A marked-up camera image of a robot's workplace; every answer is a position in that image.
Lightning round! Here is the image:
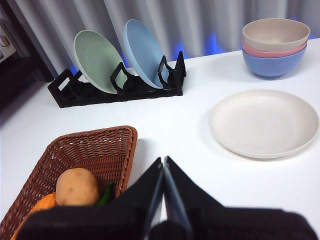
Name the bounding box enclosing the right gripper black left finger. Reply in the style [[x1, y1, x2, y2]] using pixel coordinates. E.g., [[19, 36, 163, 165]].
[[14, 156, 164, 240]]

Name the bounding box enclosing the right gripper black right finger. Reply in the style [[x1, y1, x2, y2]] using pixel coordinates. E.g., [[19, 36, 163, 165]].
[[163, 155, 319, 240]]

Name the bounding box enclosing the green cucumber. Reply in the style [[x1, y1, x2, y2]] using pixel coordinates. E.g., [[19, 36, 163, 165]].
[[96, 181, 116, 207]]

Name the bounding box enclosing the tan potato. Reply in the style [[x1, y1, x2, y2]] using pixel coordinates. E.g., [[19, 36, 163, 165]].
[[55, 167, 99, 207]]

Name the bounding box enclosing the orange-yellow corn cob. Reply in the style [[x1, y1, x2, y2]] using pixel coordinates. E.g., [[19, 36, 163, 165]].
[[10, 192, 57, 240]]

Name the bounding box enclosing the brown woven wicker basket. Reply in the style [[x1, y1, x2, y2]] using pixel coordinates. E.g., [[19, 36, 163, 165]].
[[0, 125, 139, 240]]

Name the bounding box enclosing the off-white plate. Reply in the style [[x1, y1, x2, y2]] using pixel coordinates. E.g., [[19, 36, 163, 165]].
[[209, 89, 320, 160]]

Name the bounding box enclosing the black plate rack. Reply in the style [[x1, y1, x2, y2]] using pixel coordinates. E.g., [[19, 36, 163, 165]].
[[47, 51, 188, 109]]

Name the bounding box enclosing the pale green plate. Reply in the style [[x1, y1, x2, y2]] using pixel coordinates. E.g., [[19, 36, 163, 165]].
[[73, 29, 129, 95]]

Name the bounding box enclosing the blue bowl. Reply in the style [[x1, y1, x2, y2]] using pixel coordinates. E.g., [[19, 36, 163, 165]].
[[241, 48, 307, 81]]

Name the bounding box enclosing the pale blue plate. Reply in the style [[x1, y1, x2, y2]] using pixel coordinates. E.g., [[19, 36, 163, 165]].
[[124, 19, 171, 90]]

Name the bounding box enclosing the pink bowl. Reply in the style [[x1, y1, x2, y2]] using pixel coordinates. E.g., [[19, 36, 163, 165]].
[[241, 42, 308, 59]]

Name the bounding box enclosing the beige bowl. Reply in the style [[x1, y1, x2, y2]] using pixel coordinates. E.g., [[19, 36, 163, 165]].
[[241, 18, 311, 54]]

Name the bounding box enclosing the pale grey curtain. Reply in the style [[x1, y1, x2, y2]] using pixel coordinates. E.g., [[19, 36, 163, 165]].
[[9, 0, 320, 77]]

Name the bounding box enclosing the white toaster oven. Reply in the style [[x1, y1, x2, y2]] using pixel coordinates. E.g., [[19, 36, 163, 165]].
[[0, 12, 19, 64]]

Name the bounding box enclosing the black metal shelf frame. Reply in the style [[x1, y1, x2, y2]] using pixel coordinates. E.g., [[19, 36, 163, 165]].
[[0, 0, 59, 126]]

